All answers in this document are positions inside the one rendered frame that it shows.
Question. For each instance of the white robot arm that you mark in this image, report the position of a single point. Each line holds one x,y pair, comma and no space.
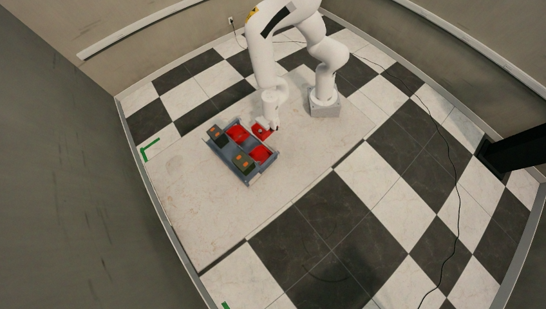
271,15

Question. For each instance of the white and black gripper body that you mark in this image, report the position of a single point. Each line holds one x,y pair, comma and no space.
274,123

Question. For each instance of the red bin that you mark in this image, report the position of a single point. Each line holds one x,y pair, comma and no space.
260,153
236,131
262,136

